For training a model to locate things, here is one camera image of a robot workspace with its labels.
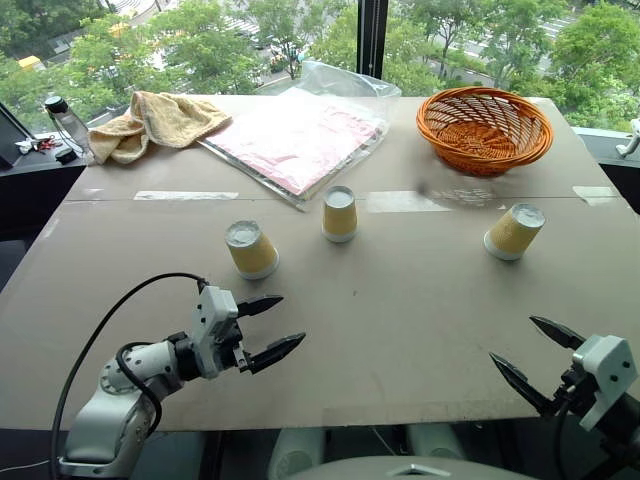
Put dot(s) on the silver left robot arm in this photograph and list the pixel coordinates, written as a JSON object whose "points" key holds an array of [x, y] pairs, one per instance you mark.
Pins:
{"points": [[117, 400]]}

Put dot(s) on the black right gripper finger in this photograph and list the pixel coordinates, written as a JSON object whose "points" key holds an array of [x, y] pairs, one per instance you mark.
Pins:
{"points": [[556, 331], [520, 382]]}

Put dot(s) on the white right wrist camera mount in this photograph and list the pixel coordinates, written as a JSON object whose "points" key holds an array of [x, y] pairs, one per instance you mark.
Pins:
{"points": [[604, 372]]}

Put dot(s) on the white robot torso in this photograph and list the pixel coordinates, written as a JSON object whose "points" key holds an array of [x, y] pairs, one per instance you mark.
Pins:
{"points": [[400, 462]]}

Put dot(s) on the yellow terry towel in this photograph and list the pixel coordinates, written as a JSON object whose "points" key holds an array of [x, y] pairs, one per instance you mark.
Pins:
{"points": [[150, 125]]}

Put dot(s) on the clear water bottle black cap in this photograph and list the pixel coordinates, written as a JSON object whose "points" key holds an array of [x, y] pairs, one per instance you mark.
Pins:
{"points": [[67, 125]]}

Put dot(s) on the black side desk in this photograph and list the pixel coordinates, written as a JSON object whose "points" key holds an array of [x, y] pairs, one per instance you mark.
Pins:
{"points": [[30, 190]]}

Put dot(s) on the clear tape strip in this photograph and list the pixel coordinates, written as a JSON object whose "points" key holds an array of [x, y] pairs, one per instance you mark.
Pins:
{"points": [[596, 194]]}

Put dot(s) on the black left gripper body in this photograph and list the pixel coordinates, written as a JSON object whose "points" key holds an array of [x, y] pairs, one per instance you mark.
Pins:
{"points": [[236, 344]]}

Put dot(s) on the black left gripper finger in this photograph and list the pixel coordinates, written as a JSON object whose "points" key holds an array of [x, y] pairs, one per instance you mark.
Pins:
{"points": [[277, 349], [260, 304]]}

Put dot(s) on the black window frame post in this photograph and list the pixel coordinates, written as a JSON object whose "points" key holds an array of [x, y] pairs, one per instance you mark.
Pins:
{"points": [[371, 36]]}

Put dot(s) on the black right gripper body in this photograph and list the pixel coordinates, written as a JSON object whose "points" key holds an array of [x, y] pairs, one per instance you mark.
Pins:
{"points": [[574, 390]]}

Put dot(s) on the small white red items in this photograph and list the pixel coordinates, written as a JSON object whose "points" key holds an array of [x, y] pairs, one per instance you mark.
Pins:
{"points": [[37, 145]]}

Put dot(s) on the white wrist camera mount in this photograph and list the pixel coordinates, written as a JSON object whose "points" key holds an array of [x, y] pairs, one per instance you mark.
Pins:
{"points": [[212, 325], [604, 372]]}

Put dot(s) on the yellow ribbed paper cup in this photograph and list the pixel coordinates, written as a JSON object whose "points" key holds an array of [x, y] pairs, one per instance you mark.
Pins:
{"points": [[252, 252], [515, 232], [340, 215]]}

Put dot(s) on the black round lid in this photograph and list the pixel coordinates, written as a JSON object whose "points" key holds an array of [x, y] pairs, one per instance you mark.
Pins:
{"points": [[65, 155]]}

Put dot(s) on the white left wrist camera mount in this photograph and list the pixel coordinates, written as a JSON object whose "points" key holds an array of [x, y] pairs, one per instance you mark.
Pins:
{"points": [[212, 325]]}

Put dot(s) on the clear plastic bag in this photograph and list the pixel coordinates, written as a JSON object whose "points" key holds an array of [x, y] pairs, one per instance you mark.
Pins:
{"points": [[305, 135]]}

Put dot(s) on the orange wicker basket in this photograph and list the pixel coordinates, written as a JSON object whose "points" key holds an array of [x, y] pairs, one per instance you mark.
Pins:
{"points": [[484, 131]]}

